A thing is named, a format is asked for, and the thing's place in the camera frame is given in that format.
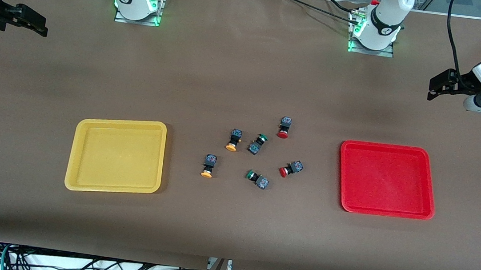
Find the green push button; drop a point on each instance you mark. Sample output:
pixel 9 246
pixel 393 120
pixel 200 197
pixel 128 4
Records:
pixel 261 182
pixel 255 147

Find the red plastic tray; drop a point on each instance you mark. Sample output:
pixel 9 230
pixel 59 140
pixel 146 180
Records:
pixel 385 181

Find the yellow plastic tray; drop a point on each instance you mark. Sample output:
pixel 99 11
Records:
pixel 117 158

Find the brown table cover sheet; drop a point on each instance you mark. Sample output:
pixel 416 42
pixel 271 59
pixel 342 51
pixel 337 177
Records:
pixel 248 64

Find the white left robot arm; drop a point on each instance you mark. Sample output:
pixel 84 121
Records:
pixel 387 16

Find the yellow push button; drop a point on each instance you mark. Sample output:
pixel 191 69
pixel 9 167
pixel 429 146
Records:
pixel 210 161
pixel 236 135

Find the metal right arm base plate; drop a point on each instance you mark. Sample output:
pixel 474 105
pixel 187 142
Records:
pixel 121 18

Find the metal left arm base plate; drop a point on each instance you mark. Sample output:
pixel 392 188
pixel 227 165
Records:
pixel 387 53

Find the red push button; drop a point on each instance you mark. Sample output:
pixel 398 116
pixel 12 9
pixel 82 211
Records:
pixel 285 122
pixel 295 166

